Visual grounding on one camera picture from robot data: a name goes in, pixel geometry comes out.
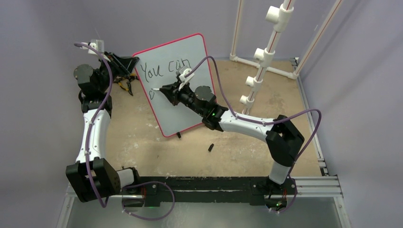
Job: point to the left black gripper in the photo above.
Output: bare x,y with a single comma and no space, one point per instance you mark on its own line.
124,66

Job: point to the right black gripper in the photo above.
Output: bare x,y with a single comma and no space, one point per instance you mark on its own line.
172,92

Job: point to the pink framed whiteboard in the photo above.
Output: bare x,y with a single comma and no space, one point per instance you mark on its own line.
171,72

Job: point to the black marker cap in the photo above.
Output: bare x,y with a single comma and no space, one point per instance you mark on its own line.
210,147

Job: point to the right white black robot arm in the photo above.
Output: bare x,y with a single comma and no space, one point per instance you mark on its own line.
282,137

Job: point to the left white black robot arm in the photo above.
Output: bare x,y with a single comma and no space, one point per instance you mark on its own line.
91,176

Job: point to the yellow black pliers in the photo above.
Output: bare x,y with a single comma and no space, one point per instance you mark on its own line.
128,80

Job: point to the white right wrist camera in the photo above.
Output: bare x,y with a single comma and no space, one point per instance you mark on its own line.
184,75

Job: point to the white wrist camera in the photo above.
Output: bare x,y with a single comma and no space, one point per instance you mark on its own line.
98,45
184,75

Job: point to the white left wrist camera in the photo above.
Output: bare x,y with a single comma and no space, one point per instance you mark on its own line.
98,45

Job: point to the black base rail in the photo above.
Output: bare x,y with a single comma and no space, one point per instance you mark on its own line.
256,191

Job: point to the white PVC pipe frame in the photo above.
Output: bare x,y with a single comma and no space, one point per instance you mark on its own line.
279,17

